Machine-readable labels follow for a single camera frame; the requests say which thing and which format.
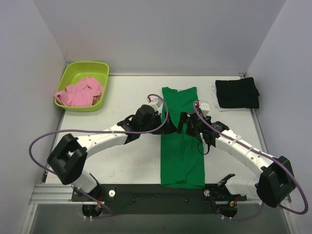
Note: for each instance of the pink t shirt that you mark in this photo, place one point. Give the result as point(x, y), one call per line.
point(81, 94)

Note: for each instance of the green plastic basin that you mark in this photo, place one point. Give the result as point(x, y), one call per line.
point(75, 72)

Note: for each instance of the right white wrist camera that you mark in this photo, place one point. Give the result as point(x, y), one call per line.
point(203, 106)

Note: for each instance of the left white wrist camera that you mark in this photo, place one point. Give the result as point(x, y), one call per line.
point(156, 102)

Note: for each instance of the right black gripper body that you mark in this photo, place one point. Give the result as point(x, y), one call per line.
point(186, 122)

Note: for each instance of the green t shirt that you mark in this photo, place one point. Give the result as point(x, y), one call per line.
point(181, 163)

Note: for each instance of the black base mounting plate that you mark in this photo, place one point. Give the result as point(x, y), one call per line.
point(152, 199)

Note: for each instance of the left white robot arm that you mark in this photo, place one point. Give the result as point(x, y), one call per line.
point(68, 158)

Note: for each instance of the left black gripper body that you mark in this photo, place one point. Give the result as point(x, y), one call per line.
point(165, 124)

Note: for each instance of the white t shirt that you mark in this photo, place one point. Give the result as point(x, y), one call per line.
point(216, 104)

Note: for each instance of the black t shirt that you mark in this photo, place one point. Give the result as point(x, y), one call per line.
point(241, 93)

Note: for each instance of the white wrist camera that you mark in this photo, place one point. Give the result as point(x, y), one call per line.
point(156, 102)
point(203, 106)

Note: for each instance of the aluminium frame rail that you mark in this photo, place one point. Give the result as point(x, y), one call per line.
point(51, 194)

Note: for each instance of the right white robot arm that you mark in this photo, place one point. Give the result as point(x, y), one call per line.
point(271, 181)

